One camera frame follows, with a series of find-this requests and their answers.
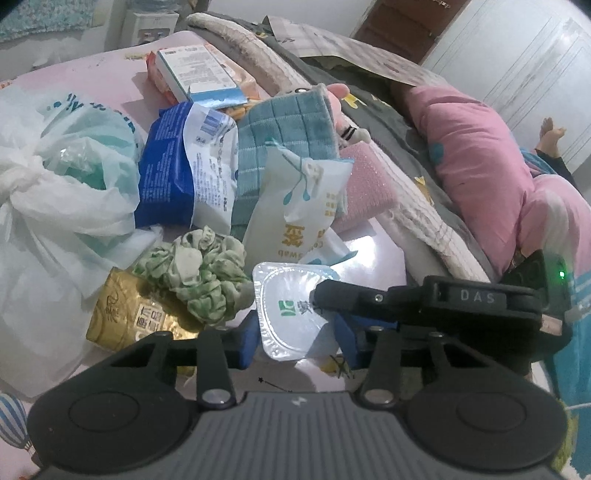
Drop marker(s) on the white wardrobe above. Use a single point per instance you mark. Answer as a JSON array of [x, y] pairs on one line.
[[517, 60]]

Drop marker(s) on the checked grey sheet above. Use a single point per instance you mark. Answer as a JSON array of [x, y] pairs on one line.
[[332, 41]]

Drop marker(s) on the brown door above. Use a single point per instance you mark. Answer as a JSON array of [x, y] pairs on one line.
[[392, 25]]

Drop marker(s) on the pink sponge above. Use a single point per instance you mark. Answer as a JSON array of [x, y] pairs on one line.
[[364, 184]]

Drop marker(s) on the beige striped blanket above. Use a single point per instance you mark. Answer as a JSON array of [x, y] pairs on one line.
[[249, 50]]

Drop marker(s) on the teal patterned curtain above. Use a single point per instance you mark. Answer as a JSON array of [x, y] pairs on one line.
[[46, 16]]

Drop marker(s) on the green white scrunchie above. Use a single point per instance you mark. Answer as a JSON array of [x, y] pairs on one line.
[[207, 277]]

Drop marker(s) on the foil lid yogurt cup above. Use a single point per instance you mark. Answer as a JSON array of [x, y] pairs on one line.
[[286, 295]]

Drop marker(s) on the white water dispenser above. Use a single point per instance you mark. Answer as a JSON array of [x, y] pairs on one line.
[[147, 30]]

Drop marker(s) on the blue wipes packet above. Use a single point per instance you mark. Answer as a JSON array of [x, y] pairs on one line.
[[161, 175]]

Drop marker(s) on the white blue carton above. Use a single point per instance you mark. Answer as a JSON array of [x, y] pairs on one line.
[[198, 69]]

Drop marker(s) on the gold tea packet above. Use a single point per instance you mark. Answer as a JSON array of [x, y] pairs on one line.
[[120, 314]]

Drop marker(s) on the teal checked cloth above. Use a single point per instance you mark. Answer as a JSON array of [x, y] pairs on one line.
[[277, 124]]

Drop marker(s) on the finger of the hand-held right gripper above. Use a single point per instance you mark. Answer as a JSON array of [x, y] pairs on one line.
[[360, 300]]

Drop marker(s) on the orange snack pack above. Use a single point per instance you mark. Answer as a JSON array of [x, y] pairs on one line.
[[159, 78]]

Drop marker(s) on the pink pillow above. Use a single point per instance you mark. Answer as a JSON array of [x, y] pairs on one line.
[[475, 161]]

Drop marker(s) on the white plastic bag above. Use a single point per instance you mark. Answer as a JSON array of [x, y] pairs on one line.
[[46, 230]]

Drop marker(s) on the pink grey plush toy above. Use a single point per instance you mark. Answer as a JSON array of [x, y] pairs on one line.
[[339, 91]]

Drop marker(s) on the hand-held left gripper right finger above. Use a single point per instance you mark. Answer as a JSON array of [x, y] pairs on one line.
[[347, 339]]

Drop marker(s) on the white teal tissue packet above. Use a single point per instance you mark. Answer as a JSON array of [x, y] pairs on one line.
[[295, 207]]

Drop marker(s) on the grey star quilt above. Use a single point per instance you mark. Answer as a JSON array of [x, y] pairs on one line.
[[383, 110]]

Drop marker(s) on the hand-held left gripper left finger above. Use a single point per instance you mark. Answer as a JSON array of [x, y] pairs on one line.
[[248, 344]]

